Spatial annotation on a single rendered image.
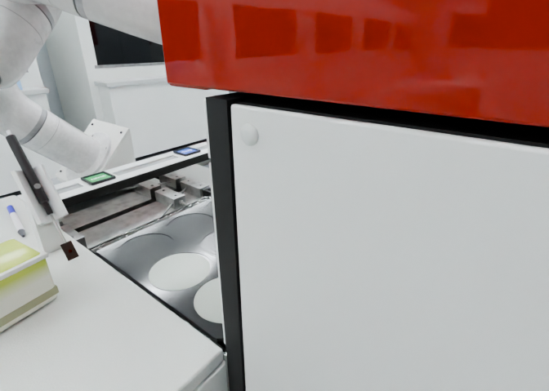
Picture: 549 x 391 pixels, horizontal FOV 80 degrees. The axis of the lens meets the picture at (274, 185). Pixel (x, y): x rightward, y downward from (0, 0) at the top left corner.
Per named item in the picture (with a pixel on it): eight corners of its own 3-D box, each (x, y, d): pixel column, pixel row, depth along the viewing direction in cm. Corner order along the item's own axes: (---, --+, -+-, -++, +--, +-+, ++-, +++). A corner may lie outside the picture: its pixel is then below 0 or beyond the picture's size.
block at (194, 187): (210, 193, 89) (209, 184, 87) (200, 198, 86) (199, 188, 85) (190, 187, 93) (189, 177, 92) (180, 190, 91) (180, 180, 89)
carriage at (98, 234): (213, 202, 90) (212, 193, 89) (73, 268, 64) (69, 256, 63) (194, 195, 95) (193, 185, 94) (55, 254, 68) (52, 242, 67)
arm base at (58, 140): (61, 170, 112) (2, 141, 97) (97, 126, 114) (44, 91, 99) (80, 193, 101) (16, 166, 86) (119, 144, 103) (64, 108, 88)
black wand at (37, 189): (1, 134, 46) (2, 130, 45) (13, 131, 47) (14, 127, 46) (67, 261, 45) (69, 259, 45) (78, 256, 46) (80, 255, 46)
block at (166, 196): (186, 204, 83) (185, 193, 82) (175, 210, 80) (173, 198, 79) (167, 196, 87) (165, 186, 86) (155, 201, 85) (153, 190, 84)
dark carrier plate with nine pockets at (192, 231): (347, 235, 67) (348, 233, 67) (227, 350, 42) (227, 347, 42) (227, 193, 86) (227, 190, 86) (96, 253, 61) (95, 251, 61)
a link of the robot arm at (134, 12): (115, 22, 57) (279, 81, 63) (69, 16, 43) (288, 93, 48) (123, -36, 54) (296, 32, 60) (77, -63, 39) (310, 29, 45)
